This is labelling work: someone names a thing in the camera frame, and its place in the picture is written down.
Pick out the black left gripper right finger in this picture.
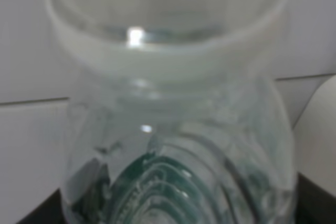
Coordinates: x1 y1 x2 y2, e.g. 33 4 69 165
295 173 335 224

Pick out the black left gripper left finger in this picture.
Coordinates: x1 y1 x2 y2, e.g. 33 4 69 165
18 190 66 224

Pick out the clear bottle with green label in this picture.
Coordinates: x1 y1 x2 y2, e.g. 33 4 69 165
46 0 297 223

